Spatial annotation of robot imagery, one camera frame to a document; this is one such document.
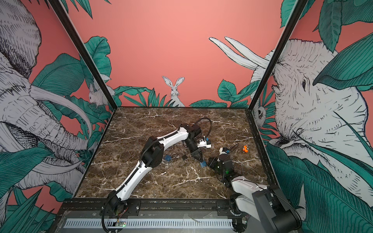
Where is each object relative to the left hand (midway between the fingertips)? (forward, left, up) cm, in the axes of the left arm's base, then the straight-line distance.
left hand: (202, 158), depth 90 cm
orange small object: (+6, -30, -1) cm, 30 cm away
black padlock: (+2, +11, -3) cm, 12 cm away
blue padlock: (-3, -1, -2) cm, 4 cm away
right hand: (0, -3, +2) cm, 4 cm away
